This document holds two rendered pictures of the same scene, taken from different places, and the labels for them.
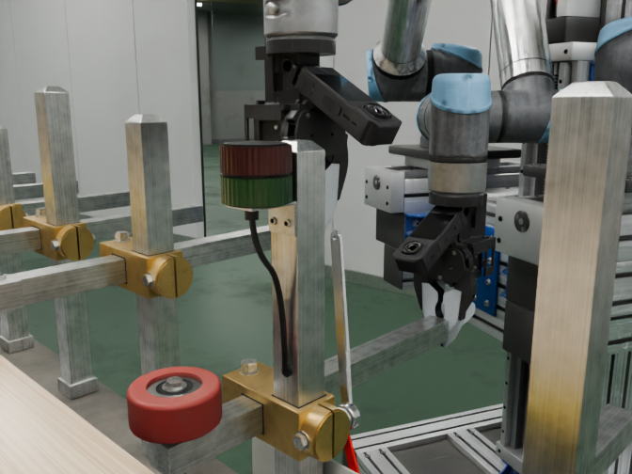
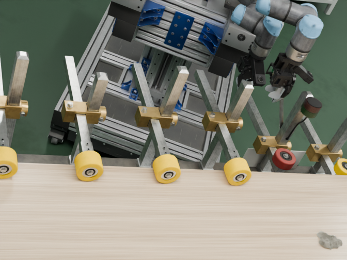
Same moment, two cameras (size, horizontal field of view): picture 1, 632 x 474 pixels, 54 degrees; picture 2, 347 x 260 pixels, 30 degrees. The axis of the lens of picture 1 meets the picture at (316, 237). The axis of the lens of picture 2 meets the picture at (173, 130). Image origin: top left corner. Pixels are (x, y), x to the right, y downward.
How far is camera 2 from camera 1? 2.35 m
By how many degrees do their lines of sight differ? 70
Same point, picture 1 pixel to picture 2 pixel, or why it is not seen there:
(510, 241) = (232, 42)
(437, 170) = (264, 51)
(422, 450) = (85, 97)
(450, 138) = (271, 43)
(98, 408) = not seen: hidden behind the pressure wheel
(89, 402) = not seen: hidden behind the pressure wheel
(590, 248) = not seen: outside the picture
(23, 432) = (290, 181)
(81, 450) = (302, 178)
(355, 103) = (309, 74)
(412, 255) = (263, 82)
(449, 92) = (277, 31)
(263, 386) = (272, 142)
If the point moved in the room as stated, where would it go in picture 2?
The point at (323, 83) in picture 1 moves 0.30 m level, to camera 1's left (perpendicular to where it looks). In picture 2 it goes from (303, 70) to (270, 107)
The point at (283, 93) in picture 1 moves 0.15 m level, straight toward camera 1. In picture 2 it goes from (286, 69) to (324, 92)
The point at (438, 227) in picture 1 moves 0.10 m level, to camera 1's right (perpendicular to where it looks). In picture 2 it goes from (262, 68) to (271, 59)
